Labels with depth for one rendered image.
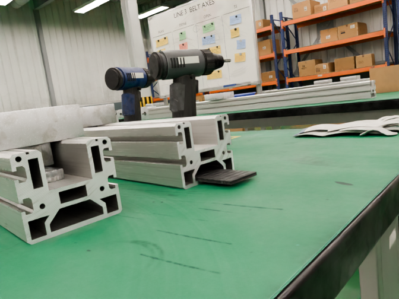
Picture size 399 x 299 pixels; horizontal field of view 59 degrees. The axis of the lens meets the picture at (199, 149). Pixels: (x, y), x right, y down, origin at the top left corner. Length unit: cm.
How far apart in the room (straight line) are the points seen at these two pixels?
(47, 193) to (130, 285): 15
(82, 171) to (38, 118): 8
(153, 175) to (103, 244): 20
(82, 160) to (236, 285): 23
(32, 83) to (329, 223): 1317
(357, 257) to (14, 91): 1297
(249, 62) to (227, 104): 145
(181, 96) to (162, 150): 30
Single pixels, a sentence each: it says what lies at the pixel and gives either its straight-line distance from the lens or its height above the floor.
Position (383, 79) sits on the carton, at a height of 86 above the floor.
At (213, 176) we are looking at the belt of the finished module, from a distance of 46.
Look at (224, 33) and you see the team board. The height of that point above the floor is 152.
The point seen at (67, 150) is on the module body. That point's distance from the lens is 42.
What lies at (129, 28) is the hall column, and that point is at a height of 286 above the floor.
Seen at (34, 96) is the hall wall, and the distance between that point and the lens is 1332.
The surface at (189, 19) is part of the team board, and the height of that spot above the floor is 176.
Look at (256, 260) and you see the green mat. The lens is 25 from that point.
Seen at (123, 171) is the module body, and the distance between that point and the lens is 56.
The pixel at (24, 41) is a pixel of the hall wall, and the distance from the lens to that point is 1357.
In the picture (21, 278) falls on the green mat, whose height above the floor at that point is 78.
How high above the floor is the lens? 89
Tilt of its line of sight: 8 degrees down
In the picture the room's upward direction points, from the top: 8 degrees counter-clockwise
